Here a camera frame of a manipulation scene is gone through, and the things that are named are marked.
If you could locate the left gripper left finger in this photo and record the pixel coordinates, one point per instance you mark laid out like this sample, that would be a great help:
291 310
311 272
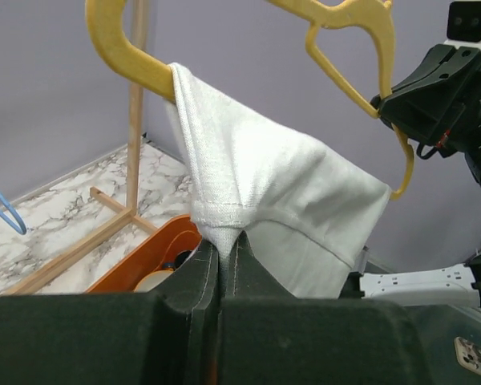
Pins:
164 336

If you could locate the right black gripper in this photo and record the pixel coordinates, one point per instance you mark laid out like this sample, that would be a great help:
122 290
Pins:
439 104

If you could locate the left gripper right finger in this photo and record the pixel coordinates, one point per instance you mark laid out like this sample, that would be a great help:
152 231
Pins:
267 336

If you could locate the grey white garment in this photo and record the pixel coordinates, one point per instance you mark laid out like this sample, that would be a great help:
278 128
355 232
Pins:
306 210

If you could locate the light blue hanger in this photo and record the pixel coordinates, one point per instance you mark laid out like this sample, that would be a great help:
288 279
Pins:
10 215

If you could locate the yellow hanger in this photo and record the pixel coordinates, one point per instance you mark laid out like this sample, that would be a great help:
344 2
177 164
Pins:
311 65

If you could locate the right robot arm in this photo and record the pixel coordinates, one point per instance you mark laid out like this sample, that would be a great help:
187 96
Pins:
436 224

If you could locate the white bowl with dark rim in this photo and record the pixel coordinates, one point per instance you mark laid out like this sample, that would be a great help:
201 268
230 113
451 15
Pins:
152 280

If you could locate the black cup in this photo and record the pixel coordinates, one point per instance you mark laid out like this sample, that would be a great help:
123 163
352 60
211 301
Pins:
178 261

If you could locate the orange plastic tub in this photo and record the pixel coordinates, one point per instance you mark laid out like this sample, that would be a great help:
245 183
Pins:
176 236

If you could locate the wooden clothes rack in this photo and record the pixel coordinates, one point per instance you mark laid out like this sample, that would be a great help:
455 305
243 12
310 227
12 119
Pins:
132 140

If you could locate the white floral mug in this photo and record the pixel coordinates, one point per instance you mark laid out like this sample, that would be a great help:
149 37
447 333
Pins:
468 355

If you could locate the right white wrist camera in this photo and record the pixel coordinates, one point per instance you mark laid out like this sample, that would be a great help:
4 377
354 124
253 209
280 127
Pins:
464 24

